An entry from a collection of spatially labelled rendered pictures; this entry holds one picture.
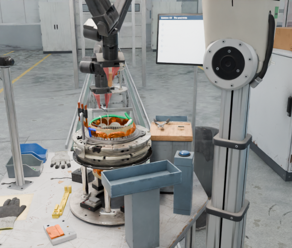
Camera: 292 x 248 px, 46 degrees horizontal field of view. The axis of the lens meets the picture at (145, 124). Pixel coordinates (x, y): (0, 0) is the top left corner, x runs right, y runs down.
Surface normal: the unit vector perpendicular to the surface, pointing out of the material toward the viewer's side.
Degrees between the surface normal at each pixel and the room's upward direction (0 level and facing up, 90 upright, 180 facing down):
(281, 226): 0
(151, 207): 90
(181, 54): 83
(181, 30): 83
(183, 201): 90
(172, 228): 0
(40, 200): 0
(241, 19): 109
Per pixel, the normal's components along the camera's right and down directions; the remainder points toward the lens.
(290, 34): -0.96, 0.09
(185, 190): -0.24, 0.30
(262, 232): 0.00, -0.95
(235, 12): -0.48, 0.56
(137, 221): 0.39, 0.28
